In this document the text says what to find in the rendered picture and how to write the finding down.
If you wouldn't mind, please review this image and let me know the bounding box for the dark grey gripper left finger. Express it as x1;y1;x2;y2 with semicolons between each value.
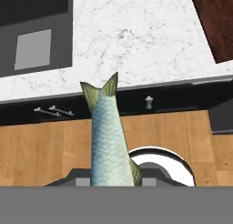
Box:
45;168;92;188

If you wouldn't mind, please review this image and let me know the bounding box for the black cabinet front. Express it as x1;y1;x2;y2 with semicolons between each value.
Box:
0;79;233;126

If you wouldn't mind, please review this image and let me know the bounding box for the blue-green fish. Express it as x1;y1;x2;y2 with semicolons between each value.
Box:
79;71;143;188

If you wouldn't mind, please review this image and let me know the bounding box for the dark brown cutting board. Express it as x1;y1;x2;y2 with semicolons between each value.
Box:
188;0;233;65

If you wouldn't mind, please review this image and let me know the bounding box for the silver bar handle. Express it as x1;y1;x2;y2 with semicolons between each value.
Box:
48;105;76;117
33;107;62;117

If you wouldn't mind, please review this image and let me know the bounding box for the white round plate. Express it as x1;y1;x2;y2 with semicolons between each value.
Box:
128;146;197;188

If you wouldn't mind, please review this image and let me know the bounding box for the dark grey open drawer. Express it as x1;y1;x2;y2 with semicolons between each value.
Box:
208;97;233;135

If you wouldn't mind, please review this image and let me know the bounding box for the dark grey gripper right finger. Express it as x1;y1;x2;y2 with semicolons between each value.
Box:
135;168;188;188

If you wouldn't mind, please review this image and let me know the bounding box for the dark grey hob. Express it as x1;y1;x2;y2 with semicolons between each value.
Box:
0;0;75;78

